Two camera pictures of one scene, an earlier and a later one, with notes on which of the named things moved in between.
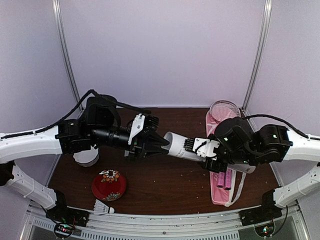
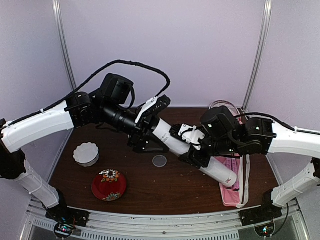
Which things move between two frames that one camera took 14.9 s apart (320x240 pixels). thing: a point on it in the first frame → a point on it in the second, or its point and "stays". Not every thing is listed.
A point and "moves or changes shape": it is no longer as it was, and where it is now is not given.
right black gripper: (215, 167) → (193, 158)
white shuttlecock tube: (176, 149) moves or changes shape
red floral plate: (109, 185) stays
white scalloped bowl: (87, 158) stays
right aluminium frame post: (259, 52) stays
